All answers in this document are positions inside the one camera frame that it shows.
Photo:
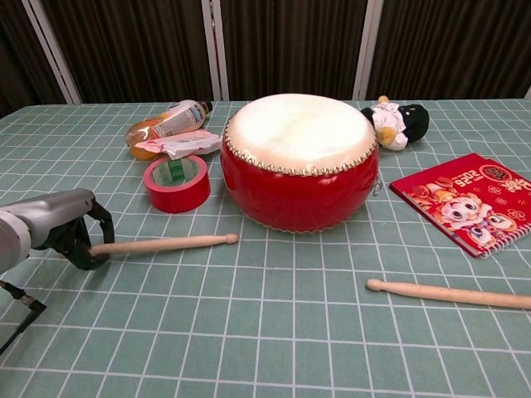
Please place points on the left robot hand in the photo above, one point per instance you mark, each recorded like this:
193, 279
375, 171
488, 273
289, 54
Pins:
54, 211

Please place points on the wooden drumstick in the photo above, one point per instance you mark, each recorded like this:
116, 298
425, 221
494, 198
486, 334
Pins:
448, 292
166, 244

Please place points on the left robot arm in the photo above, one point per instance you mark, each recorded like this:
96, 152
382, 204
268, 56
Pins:
12, 244

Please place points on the green grid cutting mat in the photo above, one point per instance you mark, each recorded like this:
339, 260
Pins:
265, 323

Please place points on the red drum white skin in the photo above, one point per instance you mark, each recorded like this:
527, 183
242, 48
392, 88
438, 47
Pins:
298, 195

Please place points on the red tape roll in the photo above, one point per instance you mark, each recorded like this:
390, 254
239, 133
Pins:
178, 197

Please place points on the pink wet wipes packet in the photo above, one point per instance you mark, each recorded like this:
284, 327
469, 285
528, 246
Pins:
182, 143

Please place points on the orange drink bottle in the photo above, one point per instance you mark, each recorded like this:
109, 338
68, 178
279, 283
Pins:
174, 120

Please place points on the plush doll black head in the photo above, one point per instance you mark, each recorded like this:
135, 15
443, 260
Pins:
410, 120

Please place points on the red spiral calendar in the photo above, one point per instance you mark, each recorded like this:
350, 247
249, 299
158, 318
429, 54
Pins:
469, 203

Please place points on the white partition post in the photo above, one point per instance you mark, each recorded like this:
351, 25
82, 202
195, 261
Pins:
215, 49
368, 49
54, 54

